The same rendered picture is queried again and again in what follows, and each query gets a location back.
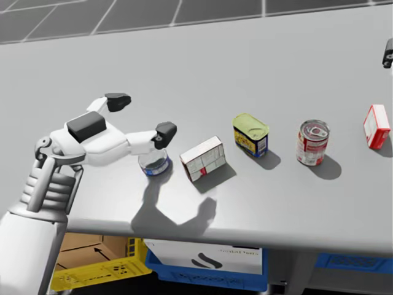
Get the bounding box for green and blue rectangular can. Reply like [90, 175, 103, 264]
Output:
[232, 112, 270, 159]

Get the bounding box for blue flat can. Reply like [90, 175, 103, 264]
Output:
[138, 147, 171, 178]

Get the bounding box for blue box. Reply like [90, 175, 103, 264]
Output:
[144, 239, 268, 293]

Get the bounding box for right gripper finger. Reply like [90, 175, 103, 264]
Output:
[381, 39, 393, 69]

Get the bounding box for red and white carton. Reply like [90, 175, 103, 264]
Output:
[179, 135, 228, 183]

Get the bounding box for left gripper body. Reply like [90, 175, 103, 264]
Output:
[49, 111, 130, 168]

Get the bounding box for yellow box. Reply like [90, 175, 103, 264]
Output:
[50, 237, 153, 293]

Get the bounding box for red and white can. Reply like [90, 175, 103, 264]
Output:
[295, 119, 332, 167]

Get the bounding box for brown box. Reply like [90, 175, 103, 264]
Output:
[54, 232, 130, 272]

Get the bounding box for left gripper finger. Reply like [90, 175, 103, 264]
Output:
[125, 121, 178, 156]
[86, 92, 132, 114]

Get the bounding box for white box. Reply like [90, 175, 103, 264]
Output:
[143, 238, 264, 276]

